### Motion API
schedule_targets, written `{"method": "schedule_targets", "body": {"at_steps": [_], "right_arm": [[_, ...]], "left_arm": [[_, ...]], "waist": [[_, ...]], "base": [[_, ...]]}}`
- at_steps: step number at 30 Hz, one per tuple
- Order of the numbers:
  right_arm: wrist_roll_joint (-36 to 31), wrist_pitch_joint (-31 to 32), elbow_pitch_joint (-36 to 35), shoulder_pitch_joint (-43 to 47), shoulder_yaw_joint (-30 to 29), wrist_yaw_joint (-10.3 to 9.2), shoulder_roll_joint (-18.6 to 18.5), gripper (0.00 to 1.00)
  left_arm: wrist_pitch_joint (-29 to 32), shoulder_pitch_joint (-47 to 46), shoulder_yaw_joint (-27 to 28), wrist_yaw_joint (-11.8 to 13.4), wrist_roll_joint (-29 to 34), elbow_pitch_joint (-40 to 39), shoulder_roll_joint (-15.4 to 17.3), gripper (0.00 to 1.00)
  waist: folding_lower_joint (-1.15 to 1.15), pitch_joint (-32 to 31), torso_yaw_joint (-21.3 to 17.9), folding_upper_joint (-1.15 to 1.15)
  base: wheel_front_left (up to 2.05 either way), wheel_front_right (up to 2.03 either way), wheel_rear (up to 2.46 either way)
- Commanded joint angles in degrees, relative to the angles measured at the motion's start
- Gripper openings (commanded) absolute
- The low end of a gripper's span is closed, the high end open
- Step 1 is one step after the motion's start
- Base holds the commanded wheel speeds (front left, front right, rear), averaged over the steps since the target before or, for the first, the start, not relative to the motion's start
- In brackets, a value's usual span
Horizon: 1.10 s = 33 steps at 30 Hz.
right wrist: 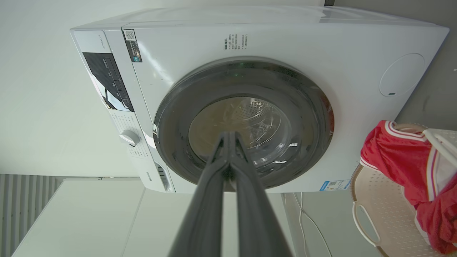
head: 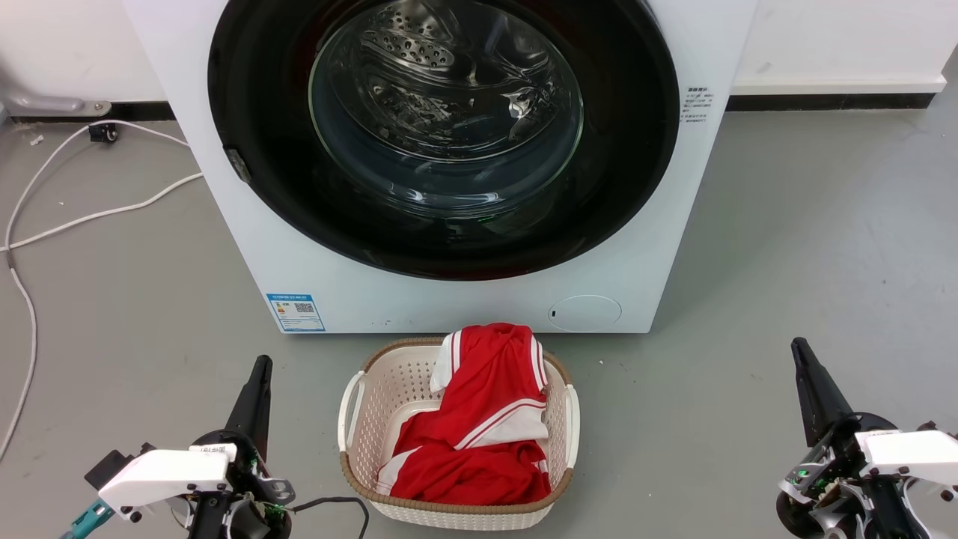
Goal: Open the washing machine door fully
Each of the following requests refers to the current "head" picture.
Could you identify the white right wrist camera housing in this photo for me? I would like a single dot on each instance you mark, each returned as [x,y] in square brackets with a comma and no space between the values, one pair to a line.
[913,453]

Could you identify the small black floor caster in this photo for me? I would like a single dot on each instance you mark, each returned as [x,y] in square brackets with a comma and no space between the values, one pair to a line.
[103,133]

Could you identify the white front-load washing machine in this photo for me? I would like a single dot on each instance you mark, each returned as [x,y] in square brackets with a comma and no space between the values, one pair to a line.
[464,303]

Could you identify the round white filter cover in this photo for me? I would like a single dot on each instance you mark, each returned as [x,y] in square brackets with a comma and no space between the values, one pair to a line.
[585,313]

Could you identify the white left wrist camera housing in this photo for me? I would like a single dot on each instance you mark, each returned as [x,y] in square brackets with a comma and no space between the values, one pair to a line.
[165,475]

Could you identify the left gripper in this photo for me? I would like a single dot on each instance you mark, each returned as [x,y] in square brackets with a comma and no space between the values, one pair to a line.
[247,490]

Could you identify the black round glass washer door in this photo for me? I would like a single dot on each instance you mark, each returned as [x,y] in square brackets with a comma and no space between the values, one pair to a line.
[254,90]

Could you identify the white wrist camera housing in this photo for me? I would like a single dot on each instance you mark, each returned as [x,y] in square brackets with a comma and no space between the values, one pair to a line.
[165,475]
[913,453]

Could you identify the cream plastic laundry basket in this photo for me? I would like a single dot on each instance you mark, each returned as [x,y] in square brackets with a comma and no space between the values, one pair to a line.
[389,393]

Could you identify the printed warning text label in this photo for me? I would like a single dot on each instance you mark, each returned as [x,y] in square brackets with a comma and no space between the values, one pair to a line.
[697,106]

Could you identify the blue energy label sticker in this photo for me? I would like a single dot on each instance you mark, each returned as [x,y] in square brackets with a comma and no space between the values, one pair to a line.
[296,312]

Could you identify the red and white jersey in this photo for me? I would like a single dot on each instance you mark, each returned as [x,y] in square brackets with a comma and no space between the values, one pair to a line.
[479,434]

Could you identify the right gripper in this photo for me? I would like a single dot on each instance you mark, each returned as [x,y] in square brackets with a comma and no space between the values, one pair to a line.
[831,490]

